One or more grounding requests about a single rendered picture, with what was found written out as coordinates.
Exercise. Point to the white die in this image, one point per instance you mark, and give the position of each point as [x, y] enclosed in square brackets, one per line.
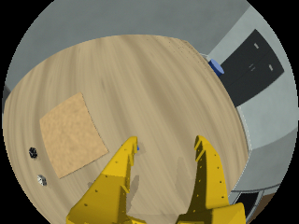
[42, 180]

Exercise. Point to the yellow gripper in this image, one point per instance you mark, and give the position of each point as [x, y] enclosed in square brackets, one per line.
[105, 201]

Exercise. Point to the black die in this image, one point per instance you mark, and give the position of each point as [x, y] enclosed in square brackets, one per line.
[32, 152]

